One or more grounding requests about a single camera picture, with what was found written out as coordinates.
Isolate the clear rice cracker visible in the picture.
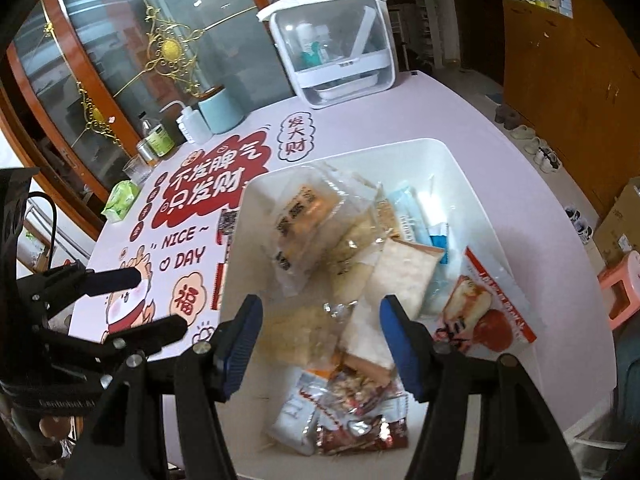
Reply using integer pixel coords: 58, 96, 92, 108
258, 304, 352, 370

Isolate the beige wafer cracker pack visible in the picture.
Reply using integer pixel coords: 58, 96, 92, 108
340, 238, 442, 372

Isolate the white squeeze bottle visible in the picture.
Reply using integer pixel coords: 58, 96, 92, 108
160, 101, 213, 145

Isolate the green label glass bottle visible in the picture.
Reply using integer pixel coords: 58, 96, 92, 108
139, 112, 176, 158

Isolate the green tissue pack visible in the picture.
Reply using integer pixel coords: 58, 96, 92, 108
102, 180, 140, 223

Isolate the nut bar clear wrapper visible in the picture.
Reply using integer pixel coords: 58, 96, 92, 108
320, 365, 398, 416

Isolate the white plastic storage bin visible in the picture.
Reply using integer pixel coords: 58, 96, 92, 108
218, 139, 544, 479

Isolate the pink plastic stool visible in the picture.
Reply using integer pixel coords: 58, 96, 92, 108
598, 250, 640, 330

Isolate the Lipo red white snack bag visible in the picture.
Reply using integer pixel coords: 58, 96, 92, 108
430, 246, 544, 360

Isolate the small metal tin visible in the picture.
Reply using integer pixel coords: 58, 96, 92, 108
137, 139, 160, 167

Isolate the white countertop dispenser box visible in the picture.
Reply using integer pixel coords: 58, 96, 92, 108
257, 0, 396, 110

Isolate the blue white snack packet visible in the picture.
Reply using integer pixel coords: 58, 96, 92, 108
387, 185, 449, 266

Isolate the light blue canister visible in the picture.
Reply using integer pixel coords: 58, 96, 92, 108
198, 84, 245, 134

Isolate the dark date snack red wrapper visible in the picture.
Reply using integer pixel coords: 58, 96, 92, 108
316, 392, 409, 455

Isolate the small glass cup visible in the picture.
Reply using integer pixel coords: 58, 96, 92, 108
122, 155, 152, 186

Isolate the white grey orange snack pouch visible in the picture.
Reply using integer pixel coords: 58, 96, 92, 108
265, 370, 329, 456

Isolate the wooden glass sliding door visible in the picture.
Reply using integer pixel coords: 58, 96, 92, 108
1, 0, 292, 238

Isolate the brown wooden cabinet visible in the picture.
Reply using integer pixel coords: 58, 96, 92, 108
502, 0, 639, 216

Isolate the cardboard box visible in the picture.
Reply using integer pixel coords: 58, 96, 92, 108
593, 177, 640, 266

